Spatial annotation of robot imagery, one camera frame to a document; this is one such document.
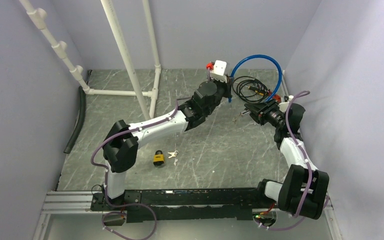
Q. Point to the white PVC pipe frame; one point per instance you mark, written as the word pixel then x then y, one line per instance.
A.
pixel 146 99

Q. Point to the yellow black screwdriver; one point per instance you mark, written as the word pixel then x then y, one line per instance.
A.
pixel 260 91

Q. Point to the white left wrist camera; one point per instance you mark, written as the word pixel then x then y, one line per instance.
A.
pixel 217 71

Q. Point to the aluminium extrusion frame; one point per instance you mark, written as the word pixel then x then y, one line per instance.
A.
pixel 79 202

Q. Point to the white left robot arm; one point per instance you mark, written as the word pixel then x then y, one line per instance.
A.
pixel 124 140

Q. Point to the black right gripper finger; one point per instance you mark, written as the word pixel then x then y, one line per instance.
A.
pixel 255 112
pixel 267 106

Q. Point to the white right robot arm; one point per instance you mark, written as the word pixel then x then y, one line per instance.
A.
pixel 304 188

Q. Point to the yellow padlock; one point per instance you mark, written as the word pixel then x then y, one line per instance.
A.
pixel 158 159

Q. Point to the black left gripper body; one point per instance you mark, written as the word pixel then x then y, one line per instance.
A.
pixel 226 90

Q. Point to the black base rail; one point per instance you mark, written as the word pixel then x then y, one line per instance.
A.
pixel 141 205

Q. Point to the red handled wrench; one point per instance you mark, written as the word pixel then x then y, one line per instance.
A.
pixel 277 98

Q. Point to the keys of yellow padlock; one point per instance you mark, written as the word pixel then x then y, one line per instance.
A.
pixel 172 154

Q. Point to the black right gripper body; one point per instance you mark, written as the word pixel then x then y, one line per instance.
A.
pixel 272 116

